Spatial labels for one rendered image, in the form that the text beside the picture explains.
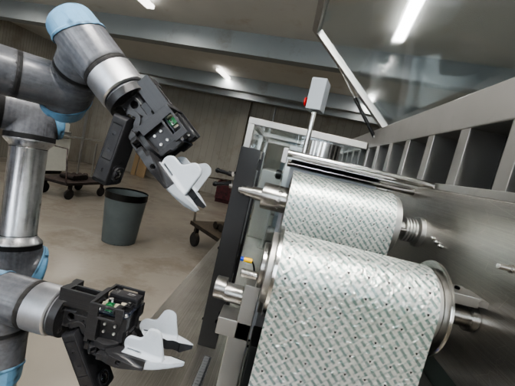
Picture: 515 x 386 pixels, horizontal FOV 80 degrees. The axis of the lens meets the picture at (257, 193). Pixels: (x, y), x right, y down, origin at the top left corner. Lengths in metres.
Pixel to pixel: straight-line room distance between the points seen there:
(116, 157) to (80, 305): 0.23
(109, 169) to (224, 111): 9.46
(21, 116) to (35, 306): 0.54
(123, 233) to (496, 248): 3.87
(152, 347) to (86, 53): 0.44
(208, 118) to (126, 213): 6.54
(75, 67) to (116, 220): 3.56
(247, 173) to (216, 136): 9.16
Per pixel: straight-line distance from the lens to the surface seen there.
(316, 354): 0.52
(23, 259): 1.02
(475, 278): 0.63
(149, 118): 0.49
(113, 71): 0.53
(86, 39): 0.56
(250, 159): 0.77
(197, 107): 10.33
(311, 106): 1.03
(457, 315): 0.60
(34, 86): 0.62
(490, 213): 0.63
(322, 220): 0.69
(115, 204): 4.03
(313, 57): 4.91
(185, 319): 1.03
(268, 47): 5.06
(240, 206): 0.78
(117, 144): 0.52
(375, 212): 0.71
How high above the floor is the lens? 1.42
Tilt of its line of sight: 6 degrees down
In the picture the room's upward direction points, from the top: 13 degrees clockwise
